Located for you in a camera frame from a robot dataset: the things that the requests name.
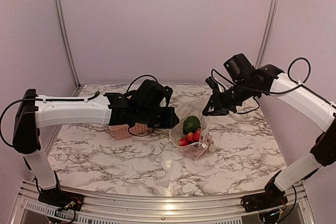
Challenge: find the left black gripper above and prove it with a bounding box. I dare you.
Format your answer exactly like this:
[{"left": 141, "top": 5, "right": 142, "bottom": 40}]
[{"left": 136, "top": 106, "right": 180, "bottom": 129}]

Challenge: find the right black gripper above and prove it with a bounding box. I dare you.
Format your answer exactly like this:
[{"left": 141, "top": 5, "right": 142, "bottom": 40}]
[{"left": 202, "top": 78, "right": 259, "bottom": 115}]

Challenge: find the green avocado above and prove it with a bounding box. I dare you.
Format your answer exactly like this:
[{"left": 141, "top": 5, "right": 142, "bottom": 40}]
[{"left": 183, "top": 115, "right": 201, "bottom": 134}]

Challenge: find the clear dotted zip top bag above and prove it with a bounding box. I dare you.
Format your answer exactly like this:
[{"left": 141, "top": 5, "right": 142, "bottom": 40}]
[{"left": 169, "top": 99, "right": 215, "bottom": 159}]

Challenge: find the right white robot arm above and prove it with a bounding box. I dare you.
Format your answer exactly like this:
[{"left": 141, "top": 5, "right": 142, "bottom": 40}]
[{"left": 202, "top": 62, "right": 335, "bottom": 211}]

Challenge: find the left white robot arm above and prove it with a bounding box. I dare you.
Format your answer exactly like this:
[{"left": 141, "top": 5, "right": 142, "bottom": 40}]
[{"left": 12, "top": 89, "right": 180, "bottom": 206}]

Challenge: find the pink perforated plastic basket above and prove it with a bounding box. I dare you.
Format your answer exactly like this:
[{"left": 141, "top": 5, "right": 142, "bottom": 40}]
[{"left": 108, "top": 124, "right": 151, "bottom": 140}]

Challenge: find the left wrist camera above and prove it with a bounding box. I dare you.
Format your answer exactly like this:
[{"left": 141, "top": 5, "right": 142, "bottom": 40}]
[{"left": 132, "top": 79, "right": 173, "bottom": 108}]

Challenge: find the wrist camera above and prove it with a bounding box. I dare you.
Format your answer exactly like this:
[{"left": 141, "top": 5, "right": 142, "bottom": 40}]
[
  {"left": 206, "top": 53, "right": 255, "bottom": 91},
  {"left": 132, "top": 79, "right": 173, "bottom": 108}
]

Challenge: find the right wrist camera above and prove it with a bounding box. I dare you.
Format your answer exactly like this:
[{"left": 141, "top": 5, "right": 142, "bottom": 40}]
[{"left": 206, "top": 53, "right": 255, "bottom": 91}]

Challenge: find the left aluminium frame post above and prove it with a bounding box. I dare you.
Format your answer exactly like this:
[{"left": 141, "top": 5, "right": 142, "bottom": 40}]
[{"left": 54, "top": 0, "right": 81, "bottom": 89}]

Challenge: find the aluminium frame post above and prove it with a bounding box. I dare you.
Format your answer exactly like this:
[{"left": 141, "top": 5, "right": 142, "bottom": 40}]
[
  {"left": 54, "top": 0, "right": 81, "bottom": 89},
  {"left": 256, "top": 0, "right": 279, "bottom": 67}
]

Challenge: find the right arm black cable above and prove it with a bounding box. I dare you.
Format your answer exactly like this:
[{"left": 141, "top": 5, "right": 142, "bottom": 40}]
[{"left": 287, "top": 56, "right": 312, "bottom": 84}]

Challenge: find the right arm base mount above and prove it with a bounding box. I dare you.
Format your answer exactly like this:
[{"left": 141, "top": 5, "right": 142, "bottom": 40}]
[{"left": 240, "top": 189, "right": 288, "bottom": 212}]

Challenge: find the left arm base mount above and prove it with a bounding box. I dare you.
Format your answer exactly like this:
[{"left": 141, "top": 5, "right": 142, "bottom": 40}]
[{"left": 37, "top": 182, "right": 84, "bottom": 211}]

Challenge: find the front aluminium rail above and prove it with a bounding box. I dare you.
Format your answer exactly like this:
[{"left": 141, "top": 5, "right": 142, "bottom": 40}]
[{"left": 15, "top": 186, "right": 316, "bottom": 224}]

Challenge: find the right aluminium frame post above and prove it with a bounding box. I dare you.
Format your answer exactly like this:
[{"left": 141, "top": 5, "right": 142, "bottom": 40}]
[{"left": 256, "top": 0, "right": 279, "bottom": 67}]

